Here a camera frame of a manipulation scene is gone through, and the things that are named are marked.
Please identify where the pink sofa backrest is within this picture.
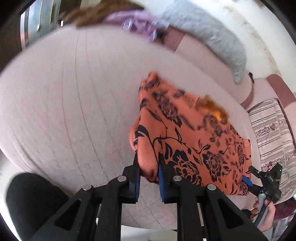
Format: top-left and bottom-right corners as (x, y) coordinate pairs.
(266, 74), (296, 112)

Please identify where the person's black clothing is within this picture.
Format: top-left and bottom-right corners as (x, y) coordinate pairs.
(6, 173), (70, 235)

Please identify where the pink sofa bolster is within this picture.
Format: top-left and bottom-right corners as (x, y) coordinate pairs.
(162, 25), (255, 109)

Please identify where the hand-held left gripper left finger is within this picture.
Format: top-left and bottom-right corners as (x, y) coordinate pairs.
(29, 152), (141, 241)

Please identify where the orange floral shirt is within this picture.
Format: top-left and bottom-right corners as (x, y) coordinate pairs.
(129, 71), (252, 196)

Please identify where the person's right hand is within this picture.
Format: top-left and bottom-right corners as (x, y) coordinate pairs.
(252, 201), (277, 232)

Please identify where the pink quilted sofa bed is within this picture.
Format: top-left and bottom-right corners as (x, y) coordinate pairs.
(0, 23), (262, 230)

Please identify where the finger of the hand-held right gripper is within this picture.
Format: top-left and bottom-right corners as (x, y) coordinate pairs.
(249, 165), (263, 181)
(241, 176), (260, 194)

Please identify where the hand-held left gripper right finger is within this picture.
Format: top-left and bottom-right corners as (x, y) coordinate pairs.
(158, 154), (269, 241)

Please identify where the grey quilted blanket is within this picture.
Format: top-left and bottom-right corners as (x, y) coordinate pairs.
(159, 5), (247, 84)

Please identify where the wooden stained glass door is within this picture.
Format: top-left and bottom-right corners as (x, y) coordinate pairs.
(0, 0), (62, 52)

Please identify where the brown cloth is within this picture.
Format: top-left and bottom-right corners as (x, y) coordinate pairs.
(60, 0), (144, 27)

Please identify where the purple floral cloth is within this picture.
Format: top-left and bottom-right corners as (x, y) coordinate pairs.
(104, 10), (162, 42)

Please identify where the striped floral cushion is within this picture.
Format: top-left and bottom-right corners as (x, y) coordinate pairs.
(248, 98), (296, 200)

